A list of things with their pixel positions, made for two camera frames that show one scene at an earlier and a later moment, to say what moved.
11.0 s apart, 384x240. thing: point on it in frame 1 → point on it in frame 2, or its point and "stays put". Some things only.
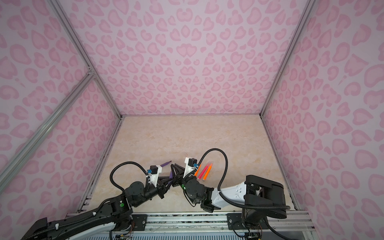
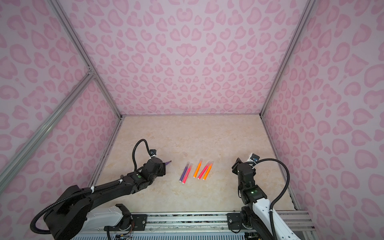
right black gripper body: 183,182 → 241,188
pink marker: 203,172 stays put
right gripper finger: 177,170 → 236,163
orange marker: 196,173 stays put
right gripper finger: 177,180 → 235,170
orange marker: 207,172 stays put
